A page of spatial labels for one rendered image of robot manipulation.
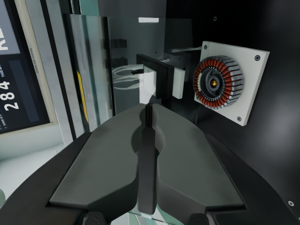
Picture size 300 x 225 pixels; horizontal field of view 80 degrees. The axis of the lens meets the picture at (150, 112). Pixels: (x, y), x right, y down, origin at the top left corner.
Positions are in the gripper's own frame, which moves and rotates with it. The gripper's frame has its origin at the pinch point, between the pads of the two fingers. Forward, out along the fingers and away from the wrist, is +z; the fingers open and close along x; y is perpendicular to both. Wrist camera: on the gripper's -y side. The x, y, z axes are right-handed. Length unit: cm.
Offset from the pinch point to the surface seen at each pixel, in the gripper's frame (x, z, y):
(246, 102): 19.2, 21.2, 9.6
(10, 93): -24.7, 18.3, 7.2
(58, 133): -349, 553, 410
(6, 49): -23.2, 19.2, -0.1
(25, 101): -23.2, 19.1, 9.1
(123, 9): -7.1, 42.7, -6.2
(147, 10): -1.0, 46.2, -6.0
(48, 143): -386, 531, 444
